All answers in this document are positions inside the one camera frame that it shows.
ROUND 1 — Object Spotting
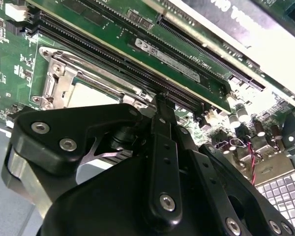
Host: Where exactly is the silver CPU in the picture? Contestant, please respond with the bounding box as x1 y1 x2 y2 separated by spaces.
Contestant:
71 82 125 110

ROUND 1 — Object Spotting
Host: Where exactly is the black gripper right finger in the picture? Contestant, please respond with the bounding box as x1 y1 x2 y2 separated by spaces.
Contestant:
166 100 295 236

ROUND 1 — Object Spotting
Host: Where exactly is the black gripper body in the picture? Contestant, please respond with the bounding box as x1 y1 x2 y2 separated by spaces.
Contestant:
40 154 224 236

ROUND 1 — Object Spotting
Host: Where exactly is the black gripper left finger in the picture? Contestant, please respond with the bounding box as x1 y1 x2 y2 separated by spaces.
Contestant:
1 94 184 232

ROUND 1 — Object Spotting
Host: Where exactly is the thin wire locking lever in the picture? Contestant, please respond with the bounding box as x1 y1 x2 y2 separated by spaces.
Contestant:
51 51 168 104

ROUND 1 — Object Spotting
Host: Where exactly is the metal socket cover frame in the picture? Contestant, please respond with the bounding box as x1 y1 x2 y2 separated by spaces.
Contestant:
62 60 150 110

